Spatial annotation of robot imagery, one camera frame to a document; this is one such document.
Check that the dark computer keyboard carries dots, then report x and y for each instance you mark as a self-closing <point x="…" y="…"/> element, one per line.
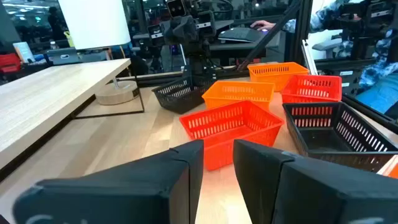
<point x="241" y="35"/>

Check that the red slotted plastic basket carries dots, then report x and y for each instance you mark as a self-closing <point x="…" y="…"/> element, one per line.
<point x="217" y="146"/>
<point x="311" y="97"/>

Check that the person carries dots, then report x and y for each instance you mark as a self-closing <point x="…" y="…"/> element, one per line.
<point x="326" y="15"/>

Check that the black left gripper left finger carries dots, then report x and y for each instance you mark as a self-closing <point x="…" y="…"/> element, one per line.
<point x="124" y="186"/>

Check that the black table edge rail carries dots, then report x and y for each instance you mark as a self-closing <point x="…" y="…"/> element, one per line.
<point x="155" y="77"/>
<point x="373" y="113"/>

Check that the silver aluminium strip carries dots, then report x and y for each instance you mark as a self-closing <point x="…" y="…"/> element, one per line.
<point x="309" y="59"/>

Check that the white sign card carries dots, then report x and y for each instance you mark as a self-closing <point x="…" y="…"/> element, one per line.
<point x="23" y="51"/>

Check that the orange slotted plastic basket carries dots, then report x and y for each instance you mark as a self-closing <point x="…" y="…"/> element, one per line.
<point x="273" y="79"/>
<point x="236" y="99"/>
<point x="392" y="169"/>

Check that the round wooden lamp base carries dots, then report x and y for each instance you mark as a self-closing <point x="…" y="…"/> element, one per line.
<point x="116" y="93"/>

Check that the person's hand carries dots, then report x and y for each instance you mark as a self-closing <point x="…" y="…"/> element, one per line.
<point x="262" y="25"/>

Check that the grey office chair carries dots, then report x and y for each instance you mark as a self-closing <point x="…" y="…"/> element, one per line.
<point x="326" y="45"/>

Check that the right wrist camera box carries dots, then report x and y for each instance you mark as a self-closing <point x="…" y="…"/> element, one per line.
<point x="176" y="7"/>

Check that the red storage box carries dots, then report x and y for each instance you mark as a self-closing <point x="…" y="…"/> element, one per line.
<point x="9" y="62"/>

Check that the black labelled drawer cabinet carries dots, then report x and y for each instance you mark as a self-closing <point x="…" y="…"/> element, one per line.
<point x="348" y="77"/>

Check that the dark office desk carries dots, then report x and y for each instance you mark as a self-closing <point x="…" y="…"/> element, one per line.
<point x="236" y="46"/>

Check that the black robot rig equipment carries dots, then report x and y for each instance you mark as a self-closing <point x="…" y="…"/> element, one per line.
<point x="367" y="21"/>

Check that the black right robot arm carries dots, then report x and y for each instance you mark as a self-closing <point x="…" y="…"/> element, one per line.
<point x="196" y="62"/>

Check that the black slotted plastic basket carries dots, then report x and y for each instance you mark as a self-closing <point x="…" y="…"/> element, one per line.
<point x="177" y="99"/>
<point x="323" y="140"/>

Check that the black diagonal frame brace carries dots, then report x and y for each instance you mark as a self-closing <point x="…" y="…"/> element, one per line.
<point x="267" y="37"/>

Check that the black aluminium frame post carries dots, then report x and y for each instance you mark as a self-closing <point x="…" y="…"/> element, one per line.
<point x="301" y="31"/>

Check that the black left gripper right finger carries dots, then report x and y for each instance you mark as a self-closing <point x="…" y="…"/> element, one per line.
<point x="311" y="193"/>

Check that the light wooden shelf board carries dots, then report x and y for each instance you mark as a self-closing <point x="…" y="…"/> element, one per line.
<point x="46" y="93"/>

